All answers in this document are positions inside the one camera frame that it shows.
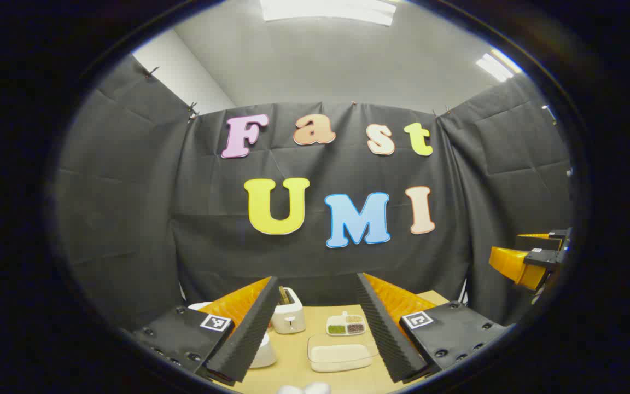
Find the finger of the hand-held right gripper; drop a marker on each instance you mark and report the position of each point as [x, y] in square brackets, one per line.
[517, 265]
[544, 238]

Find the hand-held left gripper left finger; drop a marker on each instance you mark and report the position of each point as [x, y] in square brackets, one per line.
[246, 334]

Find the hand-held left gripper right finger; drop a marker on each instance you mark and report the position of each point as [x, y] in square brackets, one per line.
[386, 334]

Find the white rice cooker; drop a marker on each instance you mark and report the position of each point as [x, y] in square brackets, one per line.
[264, 353]

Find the white divided grain dish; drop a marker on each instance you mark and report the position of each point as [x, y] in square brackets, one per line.
[346, 325]

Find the white toaster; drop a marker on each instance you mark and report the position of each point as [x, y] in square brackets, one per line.
[289, 317]

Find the brown bread slice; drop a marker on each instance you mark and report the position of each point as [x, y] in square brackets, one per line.
[285, 295]

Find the ceiling light panel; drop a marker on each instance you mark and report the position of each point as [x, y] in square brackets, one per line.
[498, 65]

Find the black backdrop cloth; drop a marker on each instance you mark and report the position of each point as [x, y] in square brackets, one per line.
[129, 191]

